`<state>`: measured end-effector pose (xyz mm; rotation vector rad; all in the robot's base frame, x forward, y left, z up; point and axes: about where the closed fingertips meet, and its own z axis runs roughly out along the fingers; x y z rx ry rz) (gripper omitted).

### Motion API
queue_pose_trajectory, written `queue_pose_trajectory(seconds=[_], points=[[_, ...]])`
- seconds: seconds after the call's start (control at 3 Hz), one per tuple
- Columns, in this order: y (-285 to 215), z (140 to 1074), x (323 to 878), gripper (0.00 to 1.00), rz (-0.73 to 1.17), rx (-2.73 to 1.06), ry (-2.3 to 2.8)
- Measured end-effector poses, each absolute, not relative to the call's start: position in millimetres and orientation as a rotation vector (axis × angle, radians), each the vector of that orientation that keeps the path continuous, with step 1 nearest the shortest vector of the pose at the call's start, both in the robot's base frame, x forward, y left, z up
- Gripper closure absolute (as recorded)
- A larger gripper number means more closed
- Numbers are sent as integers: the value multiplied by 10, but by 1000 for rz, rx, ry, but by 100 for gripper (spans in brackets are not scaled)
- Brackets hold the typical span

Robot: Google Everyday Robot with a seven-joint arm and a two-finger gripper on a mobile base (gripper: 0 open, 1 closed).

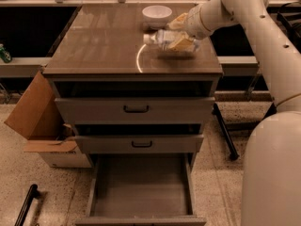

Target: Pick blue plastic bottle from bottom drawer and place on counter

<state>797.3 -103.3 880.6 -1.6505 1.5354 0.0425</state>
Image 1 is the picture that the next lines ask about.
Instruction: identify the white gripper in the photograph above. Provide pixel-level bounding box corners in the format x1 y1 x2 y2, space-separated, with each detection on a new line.
166 5 211 52

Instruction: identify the clear plastic water bottle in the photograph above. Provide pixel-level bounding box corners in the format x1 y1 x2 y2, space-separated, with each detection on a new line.
143 29 200 53

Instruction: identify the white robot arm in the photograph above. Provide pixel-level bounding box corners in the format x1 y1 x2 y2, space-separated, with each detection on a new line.
171 0 301 226

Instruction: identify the grey drawer cabinet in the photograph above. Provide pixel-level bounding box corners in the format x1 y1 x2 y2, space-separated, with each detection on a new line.
42 3 224 168

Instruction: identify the top grey drawer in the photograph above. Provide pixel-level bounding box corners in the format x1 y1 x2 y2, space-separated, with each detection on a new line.
55 97 214 124

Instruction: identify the grey drawer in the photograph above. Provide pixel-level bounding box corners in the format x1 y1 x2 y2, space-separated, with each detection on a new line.
75 135 203 153
55 97 214 124
75 153 206 226

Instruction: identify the middle grey drawer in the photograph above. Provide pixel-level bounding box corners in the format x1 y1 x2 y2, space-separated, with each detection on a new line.
75 135 203 153

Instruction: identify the bottom grey drawer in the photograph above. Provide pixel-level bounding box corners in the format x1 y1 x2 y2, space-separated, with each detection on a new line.
75 153 206 226

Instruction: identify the green bottle on shelf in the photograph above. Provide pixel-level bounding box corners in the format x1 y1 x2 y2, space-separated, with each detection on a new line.
0 44 12 63

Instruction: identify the white ceramic bowl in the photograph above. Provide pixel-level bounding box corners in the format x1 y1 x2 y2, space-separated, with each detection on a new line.
142 5 172 29

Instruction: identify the black stand with table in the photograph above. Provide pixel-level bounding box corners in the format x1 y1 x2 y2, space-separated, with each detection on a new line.
212 2 301 162

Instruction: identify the open cardboard box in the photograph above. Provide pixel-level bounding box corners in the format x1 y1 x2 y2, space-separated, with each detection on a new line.
5 73 92 169

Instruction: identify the black bar lower left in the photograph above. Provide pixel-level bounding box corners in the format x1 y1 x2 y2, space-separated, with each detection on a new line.
14 184 40 226

